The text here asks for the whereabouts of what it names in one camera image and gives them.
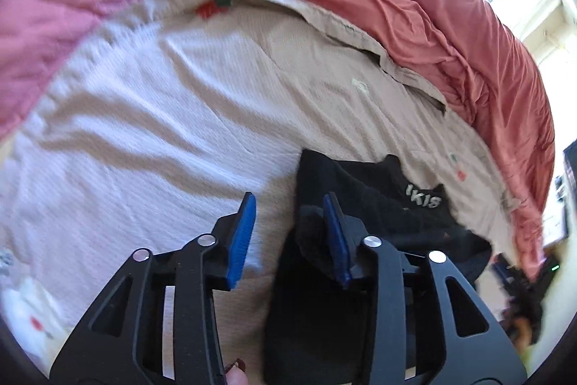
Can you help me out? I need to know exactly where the person's left hand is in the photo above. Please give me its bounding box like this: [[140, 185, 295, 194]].
[[224, 359, 251, 385]]

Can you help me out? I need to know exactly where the black sweater with orange cuffs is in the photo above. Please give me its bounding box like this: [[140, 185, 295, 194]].
[[264, 148, 493, 385]]

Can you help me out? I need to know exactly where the salmon duvet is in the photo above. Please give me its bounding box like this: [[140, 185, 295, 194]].
[[234, 0, 556, 277]]

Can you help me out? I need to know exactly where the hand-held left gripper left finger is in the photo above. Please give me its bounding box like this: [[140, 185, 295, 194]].
[[49, 191, 257, 385]]

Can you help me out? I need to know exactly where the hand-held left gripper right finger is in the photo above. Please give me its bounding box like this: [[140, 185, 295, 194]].
[[322, 192, 528, 385]]

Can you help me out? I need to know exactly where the strawberry and cloud printed blanket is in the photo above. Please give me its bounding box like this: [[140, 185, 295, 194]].
[[0, 0, 519, 385]]

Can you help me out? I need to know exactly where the black television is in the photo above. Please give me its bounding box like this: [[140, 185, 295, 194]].
[[563, 141, 577, 205]]

